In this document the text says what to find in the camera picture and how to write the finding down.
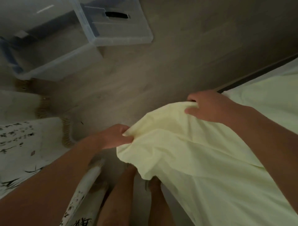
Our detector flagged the person's left hand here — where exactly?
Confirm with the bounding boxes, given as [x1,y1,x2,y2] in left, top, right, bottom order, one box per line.
[93,124,135,150]

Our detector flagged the person's right hand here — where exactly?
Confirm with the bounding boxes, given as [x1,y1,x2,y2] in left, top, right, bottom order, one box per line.
[184,90,246,125]

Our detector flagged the pale yellow bed sheet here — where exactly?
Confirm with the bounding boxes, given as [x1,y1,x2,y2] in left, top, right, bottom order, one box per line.
[116,55,298,226]

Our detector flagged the clear plastic storage bin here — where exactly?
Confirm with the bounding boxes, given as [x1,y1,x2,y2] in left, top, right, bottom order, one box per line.
[0,0,104,82]

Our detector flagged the person's left forearm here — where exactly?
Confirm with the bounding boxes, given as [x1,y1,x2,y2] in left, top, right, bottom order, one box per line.
[0,136,105,226]

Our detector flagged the person's right forearm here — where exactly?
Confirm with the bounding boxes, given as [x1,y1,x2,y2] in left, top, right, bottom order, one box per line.
[233,105,298,215]

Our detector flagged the person's right leg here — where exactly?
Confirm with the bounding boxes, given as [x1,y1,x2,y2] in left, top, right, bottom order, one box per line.
[148,176,178,226]

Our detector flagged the white printed curtain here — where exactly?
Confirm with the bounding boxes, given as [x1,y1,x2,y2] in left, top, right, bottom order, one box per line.
[0,79,110,226]

